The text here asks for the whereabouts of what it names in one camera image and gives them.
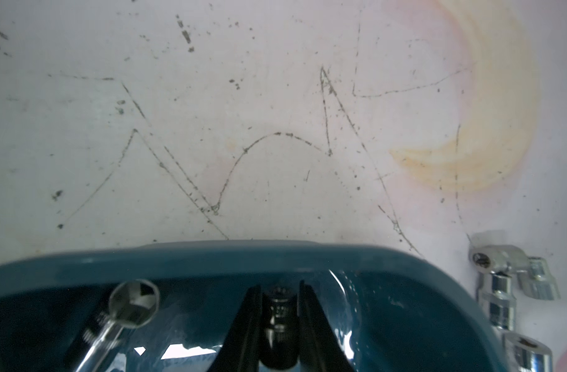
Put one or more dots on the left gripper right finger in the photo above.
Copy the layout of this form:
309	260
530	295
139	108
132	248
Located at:
319	349

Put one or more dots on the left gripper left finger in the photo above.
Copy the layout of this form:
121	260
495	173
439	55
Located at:
240	351

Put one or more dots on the teal plastic storage tray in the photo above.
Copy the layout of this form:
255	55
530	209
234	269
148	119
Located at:
169	307

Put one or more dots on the small chrome socket gripped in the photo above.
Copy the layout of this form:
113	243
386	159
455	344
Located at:
496	299

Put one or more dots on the large chrome socket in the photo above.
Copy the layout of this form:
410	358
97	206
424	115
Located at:
525	354

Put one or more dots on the chrome socket in tray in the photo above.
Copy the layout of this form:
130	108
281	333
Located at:
533	273

